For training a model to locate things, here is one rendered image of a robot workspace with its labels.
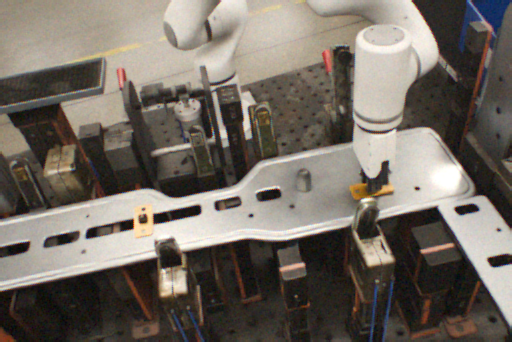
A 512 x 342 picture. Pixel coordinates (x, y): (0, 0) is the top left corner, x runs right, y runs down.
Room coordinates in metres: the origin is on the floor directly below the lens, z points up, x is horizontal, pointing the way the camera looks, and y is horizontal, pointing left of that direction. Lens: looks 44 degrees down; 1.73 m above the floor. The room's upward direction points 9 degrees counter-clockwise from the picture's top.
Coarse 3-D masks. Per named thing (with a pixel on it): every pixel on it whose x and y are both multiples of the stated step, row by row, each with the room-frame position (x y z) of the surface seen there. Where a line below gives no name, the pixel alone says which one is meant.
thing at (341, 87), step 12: (336, 48) 0.84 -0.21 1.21; (348, 48) 0.84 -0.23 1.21; (336, 60) 0.83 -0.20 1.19; (348, 60) 0.81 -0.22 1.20; (336, 72) 0.83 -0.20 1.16; (348, 72) 0.83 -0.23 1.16; (336, 84) 0.82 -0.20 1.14; (348, 84) 0.82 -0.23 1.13; (336, 96) 0.82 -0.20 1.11; (348, 96) 0.82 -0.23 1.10; (336, 108) 0.81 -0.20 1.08; (348, 108) 0.81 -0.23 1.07; (336, 120) 0.81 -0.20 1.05
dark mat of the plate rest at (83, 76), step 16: (80, 64) 1.04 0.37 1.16; (96, 64) 1.03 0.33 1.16; (0, 80) 1.03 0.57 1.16; (16, 80) 1.02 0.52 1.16; (32, 80) 1.01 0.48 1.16; (48, 80) 0.99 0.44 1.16; (64, 80) 0.98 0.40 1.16; (80, 80) 0.97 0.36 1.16; (96, 80) 0.96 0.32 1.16; (0, 96) 0.96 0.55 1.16; (16, 96) 0.95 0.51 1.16; (32, 96) 0.94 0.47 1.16; (48, 96) 0.92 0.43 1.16
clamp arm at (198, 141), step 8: (192, 128) 0.80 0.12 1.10; (200, 128) 0.80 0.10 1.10; (192, 136) 0.79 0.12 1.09; (200, 136) 0.79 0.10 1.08; (192, 144) 0.79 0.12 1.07; (200, 144) 0.79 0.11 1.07; (200, 152) 0.79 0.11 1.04; (208, 152) 0.79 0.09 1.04; (200, 160) 0.78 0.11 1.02; (208, 160) 0.78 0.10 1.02; (200, 168) 0.78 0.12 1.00; (208, 168) 0.78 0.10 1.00
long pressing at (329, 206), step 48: (432, 144) 0.74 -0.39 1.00; (144, 192) 0.73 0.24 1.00; (240, 192) 0.69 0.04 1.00; (288, 192) 0.67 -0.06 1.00; (336, 192) 0.64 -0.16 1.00; (432, 192) 0.60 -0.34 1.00; (0, 240) 0.66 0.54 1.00; (96, 240) 0.62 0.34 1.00; (144, 240) 0.60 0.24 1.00; (192, 240) 0.58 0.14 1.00; (240, 240) 0.57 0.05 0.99; (288, 240) 0.55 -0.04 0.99; (0, 288) 0.55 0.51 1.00
